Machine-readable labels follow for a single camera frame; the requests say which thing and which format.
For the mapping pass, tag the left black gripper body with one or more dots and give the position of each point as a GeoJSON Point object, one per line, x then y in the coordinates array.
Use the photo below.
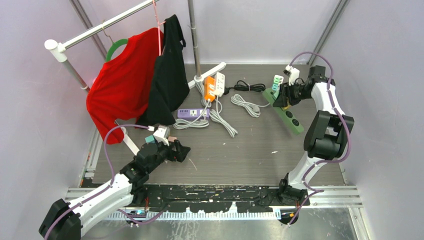
{"type": "Point", "coordinates": [174, 155]}

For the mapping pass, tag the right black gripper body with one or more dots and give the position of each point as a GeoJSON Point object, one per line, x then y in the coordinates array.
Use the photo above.
{"type": "Point", "coordinates": [295, 93]}

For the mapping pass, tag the pink plug adapter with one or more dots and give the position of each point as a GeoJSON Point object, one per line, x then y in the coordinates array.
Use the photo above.
{"type": "Point", "coordinates": [172, 139]}

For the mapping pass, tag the green power strip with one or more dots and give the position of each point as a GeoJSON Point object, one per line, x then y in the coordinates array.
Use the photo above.
{"type": "Point", "coordinates": [287, 117]}

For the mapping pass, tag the teal adapter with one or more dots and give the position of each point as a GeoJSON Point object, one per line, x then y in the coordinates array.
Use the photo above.
{"type": "Point", "coordinates": [150, 139]}

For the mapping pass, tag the purple power strip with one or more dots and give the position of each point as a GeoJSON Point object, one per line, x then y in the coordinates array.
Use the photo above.
{"type": "Point", "coordinates": [190, 114]}

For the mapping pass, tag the white power strip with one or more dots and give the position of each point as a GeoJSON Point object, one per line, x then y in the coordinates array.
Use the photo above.
{"type": "Point", "coordinates": [278, 79]}
{"type": "Point", "coordinates": [219, 86]}

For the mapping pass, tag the orange power strip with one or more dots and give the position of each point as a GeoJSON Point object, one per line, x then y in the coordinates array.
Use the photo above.
{"type": "Point", "coordinates": [209, 89]}

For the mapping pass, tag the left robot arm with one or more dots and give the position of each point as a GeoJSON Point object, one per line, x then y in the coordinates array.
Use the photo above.
{"type": "Point", "coordinates": [72, 220]}

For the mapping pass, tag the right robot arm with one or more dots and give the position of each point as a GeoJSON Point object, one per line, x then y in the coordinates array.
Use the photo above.
{"type": "Point", "coordinates": [327, 136]}

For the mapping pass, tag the black garment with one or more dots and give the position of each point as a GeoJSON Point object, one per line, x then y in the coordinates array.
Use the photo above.
{"type": "Point", "coordinates": [169, 86]}

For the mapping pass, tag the red t-shirt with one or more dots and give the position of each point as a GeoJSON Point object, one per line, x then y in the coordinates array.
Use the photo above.
{"type": "Point", "coordinates": [122, 88]}

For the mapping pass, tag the green clothes hanger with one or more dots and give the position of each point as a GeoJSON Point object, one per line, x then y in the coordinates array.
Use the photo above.
{"type": "Point", "coordinates": [115, 45]}

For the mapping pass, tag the pink clothes hanger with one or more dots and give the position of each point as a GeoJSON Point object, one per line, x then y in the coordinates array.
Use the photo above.
{"type": "Point", "coordinates": [160, 30]}

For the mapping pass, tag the metal clothes rack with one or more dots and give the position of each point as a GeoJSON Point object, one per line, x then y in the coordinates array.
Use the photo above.
{"type": "Point", "coordinates": [58, 49]}

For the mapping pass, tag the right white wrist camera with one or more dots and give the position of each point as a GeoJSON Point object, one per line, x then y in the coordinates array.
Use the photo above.
{"type": "Point", "coordinates": [292, 73]}

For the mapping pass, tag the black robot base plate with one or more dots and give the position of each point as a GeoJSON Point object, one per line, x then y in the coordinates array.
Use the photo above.
{"type": "Point", "coordinates": [217, 198]}

